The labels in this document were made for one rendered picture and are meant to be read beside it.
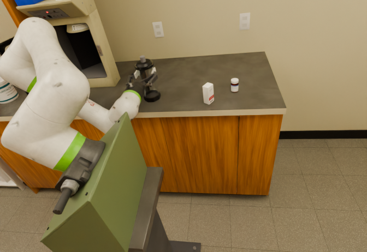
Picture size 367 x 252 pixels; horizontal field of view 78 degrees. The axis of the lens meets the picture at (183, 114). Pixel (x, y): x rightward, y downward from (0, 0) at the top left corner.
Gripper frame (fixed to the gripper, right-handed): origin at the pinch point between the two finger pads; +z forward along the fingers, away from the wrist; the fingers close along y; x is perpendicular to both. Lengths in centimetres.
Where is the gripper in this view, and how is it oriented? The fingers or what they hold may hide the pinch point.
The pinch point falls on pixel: (145, 72)
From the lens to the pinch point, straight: 130.6
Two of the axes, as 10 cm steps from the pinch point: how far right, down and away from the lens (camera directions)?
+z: 1.2, -6.2, 7.8
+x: 1.3, 7.8, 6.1
